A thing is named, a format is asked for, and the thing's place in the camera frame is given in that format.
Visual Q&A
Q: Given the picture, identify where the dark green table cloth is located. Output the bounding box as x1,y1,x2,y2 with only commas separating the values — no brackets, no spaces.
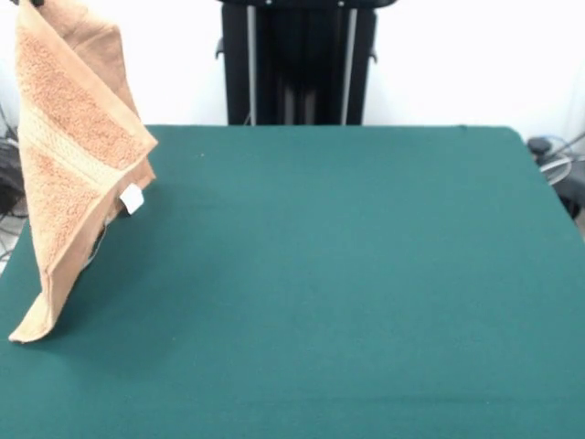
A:
0,125,585,439

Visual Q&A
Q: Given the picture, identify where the black cable bundle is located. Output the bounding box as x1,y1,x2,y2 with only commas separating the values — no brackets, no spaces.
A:
0,125,28,220

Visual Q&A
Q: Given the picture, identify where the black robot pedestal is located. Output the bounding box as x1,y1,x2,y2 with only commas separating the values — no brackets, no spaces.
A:
213,0,381,127

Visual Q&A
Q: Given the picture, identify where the tan terry towel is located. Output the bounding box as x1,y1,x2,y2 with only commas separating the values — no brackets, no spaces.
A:
7,0,159,344

